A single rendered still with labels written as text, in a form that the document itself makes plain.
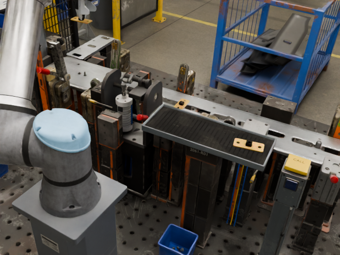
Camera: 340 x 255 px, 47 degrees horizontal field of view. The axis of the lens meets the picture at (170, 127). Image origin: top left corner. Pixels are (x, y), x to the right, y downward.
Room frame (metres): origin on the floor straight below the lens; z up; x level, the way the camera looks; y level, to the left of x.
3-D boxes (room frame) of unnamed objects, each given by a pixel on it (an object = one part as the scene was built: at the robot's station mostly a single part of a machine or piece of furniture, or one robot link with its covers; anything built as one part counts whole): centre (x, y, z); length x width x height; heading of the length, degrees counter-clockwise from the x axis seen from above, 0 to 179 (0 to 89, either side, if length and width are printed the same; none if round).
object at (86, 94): (1.26, 0.30, 0.88); 0.11 x 0.09 x 0.37; 156
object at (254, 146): (0.87, -0.22, 1.17); 0.08 x 0.04 x 0.01; 75
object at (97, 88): (1.21, 0.25, 0.91); 0.07 x 0.05 x 0.42; 156
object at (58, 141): (0.70, 0.25, 1.27); 0.13 x 0.12 x 0.14; 87
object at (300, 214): (1.09, -0.52, 0.84); 0.11 x 0.06 x 0.29; 156
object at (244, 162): (0.91, -0.11, 1.16); 0.37 x 0.14 x 0.02; 66
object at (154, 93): (1.17, 0.14, 0.94); 0.18 x 0.13 x 0.49; 66
